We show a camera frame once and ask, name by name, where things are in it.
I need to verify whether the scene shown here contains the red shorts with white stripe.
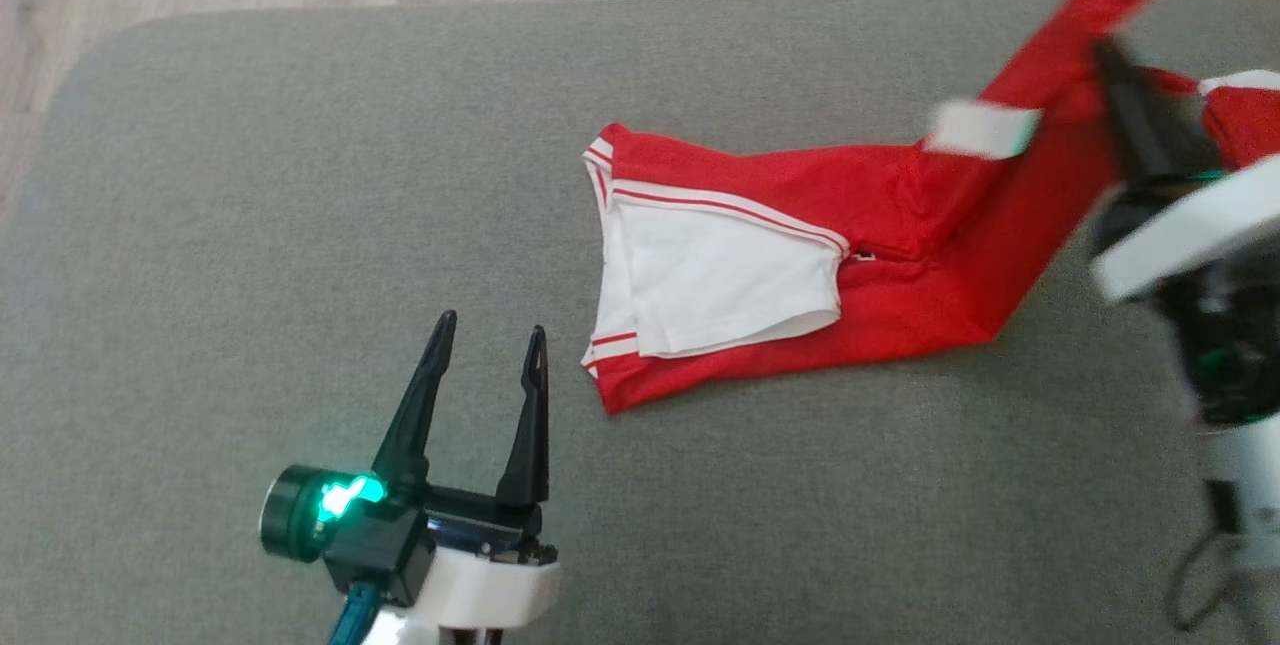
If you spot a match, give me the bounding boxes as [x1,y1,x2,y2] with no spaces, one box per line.
[1150,68,1280,172]

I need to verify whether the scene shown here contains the red jersey with white trim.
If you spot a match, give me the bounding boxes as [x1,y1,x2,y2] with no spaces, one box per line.
[580,0,1207,417]

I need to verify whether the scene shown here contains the large grey sofa seat cushion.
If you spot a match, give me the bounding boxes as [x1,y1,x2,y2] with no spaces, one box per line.
[0,0,1280,645]

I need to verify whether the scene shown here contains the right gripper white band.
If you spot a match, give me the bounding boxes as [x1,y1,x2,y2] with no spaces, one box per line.
[1085,36,1280,305]

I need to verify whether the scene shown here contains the blue-plug camera cable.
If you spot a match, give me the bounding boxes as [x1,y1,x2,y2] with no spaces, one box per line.
[1163,523,1256,638]
[325,580,387,645]

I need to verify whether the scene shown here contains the right blue-plug camera cable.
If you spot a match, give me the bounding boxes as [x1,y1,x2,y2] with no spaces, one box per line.
[1163,523,1256,638]

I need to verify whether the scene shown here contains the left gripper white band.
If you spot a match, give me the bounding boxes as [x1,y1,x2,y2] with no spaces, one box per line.
[371,309,562,632]

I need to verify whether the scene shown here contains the left blue-plug camera cable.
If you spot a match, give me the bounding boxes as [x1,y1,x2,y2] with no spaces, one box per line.
[325,580,387,645]

